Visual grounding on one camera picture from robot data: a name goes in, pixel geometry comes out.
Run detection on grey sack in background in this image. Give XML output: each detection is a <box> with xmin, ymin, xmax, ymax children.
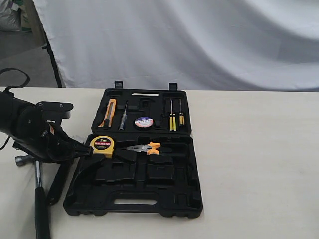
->
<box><xmin>0</xmin><ymin>0</ymin><xmax>21</xmax><ymax>31</ymax></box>

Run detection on claw hammer black grip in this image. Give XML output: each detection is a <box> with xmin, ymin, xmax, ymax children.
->
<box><xmin>15</xmin><ymin>155</ymin><xmax>51</xmax><ymax>239</ymax></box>

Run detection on black plastic tool case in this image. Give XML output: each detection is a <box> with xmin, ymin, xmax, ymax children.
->
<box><xmin>64</xmin><ymin>81</ymin><xmax>203</xmax><ymax>218</ymax></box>

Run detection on clear test pen screwdriver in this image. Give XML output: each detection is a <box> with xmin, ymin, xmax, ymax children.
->
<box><xmin>119</xmin><ymin>101</ymin><xmax>128</xmax><ymax>130</ymax></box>

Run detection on left grey black robot arm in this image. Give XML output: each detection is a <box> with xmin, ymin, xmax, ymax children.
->
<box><xmin>0</xmin><ymin>91</ymin><xmax>93</xmax><ymax>163</ymax></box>

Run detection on white backdrop cloth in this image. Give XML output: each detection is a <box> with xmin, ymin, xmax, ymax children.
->
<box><xmin>34</xmin><ymin>0</ymin><xmax>319</xmax><ymax>91</ymax></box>

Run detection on short yellow black screwdriver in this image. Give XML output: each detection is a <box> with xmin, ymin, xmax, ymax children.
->
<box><xmin>179</xmin><ymin>98</ymin><xmax>185</xmax><ymax>126</ymax></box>

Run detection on adjustable wrench black handle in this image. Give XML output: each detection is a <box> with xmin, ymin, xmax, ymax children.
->
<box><xmin>46</xmin><ymin>135</ymin><xmax>84</xmax><ymax>206</ymax></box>

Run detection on orange handled pliers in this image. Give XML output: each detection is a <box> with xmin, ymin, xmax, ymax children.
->
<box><xmin>114</xmin><ymin>141</ymin><xmax>186</xmax><ymax>162</ymax></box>

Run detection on long yellow black screwdriver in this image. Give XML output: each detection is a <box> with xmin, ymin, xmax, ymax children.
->
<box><xmin>169</xmin><ymin>98</ymin><xmax>176</xmax><ymax>131</ymax></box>

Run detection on yellow tape measure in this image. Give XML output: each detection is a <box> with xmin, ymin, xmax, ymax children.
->
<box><xmin>90</xmin><ymin>136</ymin><xmax>115</xmax><ymax>159</ymax></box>

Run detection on black electrical tape roll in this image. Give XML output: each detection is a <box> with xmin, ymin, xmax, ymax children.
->
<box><xmin>135</xmin><ymin>116</ymin><xmax>154</xmax><ymax>130</ymax></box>

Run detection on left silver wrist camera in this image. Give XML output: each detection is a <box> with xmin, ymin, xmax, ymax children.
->
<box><xmin>36</xmin><ymin>101</ymin><xmax>74</xmax><ymax>125</ymax></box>

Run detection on orange utility knife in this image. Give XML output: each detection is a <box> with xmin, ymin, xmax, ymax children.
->
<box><xmin>99</xmin><ymin>98</ymin><xmax>117</xmax><ymax>128</ymax></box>

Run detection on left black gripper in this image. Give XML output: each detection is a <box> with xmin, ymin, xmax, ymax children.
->
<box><xmin>13</xmin><ymin>117</ymin><xmax>93</xmax><ymax>163</ymax></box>

